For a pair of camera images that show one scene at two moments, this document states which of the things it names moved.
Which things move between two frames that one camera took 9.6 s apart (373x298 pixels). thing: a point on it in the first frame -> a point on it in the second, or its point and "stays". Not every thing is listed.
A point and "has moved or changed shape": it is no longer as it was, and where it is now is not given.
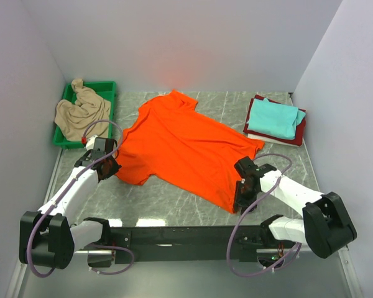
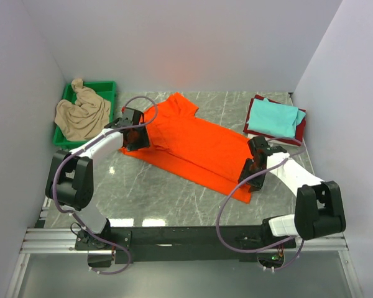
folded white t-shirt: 276,141 stays
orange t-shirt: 168,138 has moved or changed shape
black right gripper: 239,201 -> 256,184
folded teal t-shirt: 274,118 stays
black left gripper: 114,169 -> 143,142
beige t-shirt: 71,117 stays
